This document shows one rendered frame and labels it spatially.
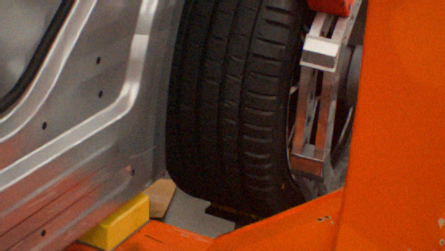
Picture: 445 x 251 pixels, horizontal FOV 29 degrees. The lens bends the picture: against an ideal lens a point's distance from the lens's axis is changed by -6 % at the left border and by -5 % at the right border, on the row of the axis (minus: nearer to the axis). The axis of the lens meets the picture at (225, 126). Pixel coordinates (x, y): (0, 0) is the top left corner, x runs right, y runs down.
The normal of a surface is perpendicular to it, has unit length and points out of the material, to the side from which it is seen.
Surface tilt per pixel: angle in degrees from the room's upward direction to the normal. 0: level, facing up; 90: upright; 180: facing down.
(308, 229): 90
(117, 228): 90
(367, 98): 90
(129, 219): 90
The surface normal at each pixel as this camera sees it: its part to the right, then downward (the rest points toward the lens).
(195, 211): 0.07, -0.92
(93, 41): 0.90, 0.23
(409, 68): -0.44, 0.32
